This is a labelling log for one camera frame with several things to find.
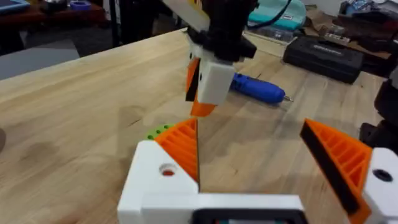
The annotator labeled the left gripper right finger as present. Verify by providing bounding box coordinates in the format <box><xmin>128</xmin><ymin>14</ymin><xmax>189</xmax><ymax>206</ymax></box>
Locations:
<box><xmin>299</xmin><ymin>118</ymin><xmax>398</xmax><ymax>224</ymax></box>

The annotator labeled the black upright pole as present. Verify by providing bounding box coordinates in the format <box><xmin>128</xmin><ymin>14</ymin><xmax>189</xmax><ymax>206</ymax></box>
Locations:
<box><xmin>108</xmin><ymin>0</ymin><xmax>121</xmax><ymax>48</ymax></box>

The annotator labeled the clear plastic box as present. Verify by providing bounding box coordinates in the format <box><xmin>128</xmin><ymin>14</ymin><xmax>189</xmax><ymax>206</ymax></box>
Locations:
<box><xmin>256</xmin><ymin>26</ymin><xmax>297</xmax><ymax>44</ymax></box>

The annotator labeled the black tool case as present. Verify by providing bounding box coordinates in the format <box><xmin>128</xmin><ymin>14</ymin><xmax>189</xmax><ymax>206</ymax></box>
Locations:
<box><xmin>282</xmin><ymin>35</ymin><xmax>365</xmax><ymax>85</ymax></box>

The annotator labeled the teal soft bag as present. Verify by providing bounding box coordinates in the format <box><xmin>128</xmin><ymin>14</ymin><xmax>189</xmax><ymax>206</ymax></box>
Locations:
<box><xmin>248</xmin><ymin>0</ymin><xmax>307</xmax><ymax>31</ymax></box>

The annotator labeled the green disc with holes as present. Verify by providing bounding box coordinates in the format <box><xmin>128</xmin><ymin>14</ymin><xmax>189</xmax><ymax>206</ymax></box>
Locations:
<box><xmin>145</xmin><ymin>123</ymin><xmax>175</xmax><ymax>141</ymax></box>

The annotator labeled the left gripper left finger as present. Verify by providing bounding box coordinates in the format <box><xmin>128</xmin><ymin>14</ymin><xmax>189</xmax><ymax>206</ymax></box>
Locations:
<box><xmin>117</xmin><ymin>118</ymin><xmax>200</xmax><ymax>224</ymax></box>

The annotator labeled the blue flat tray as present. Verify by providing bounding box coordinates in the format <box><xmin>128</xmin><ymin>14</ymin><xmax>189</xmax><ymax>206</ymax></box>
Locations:
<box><xmin>0</xmin><ymin>0</ymin><xmax>31</xmax><ymax>15</ymax></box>

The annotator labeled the blue electric screwdriver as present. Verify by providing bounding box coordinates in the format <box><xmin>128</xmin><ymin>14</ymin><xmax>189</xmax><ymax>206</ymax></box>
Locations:
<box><xmin>229</xmin><ymin>72</ymin><xmax>294</xmax><ymax>105</ymax></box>

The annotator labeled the brown cardboard heap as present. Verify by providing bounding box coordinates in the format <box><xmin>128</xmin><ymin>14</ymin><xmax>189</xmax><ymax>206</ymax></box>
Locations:
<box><xmin>302</xmin><ymin>8</ymin><xmax>345</xmax><ymax>39</ymax></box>

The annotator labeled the dark cable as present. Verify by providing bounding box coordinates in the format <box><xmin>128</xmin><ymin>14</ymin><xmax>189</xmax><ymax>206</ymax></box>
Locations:
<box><xmin>247</xmin><ymin>0</ymin><xmax>294</xmax><ymax>30</ymax></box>

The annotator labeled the grey chair seat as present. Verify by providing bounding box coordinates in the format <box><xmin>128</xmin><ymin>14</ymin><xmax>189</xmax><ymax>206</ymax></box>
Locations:
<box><xmin>0</xmin><ymin>38</ymin><xmax>81</xmax><ymax>81</ymax></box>

